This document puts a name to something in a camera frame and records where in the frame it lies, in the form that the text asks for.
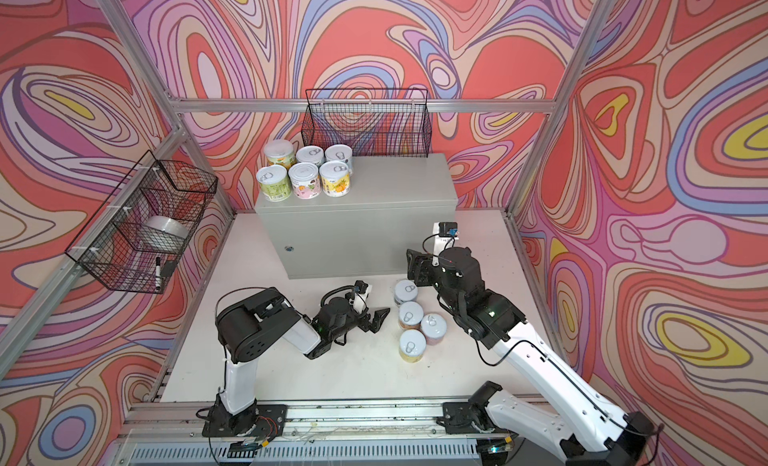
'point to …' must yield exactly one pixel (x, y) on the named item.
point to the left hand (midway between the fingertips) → (383, 302)
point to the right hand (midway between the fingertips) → (423, 258)
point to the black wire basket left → (140, 233)
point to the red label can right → (433, 327)
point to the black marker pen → (158, 278)
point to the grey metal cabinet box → (393, 204)
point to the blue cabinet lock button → (289, 249)
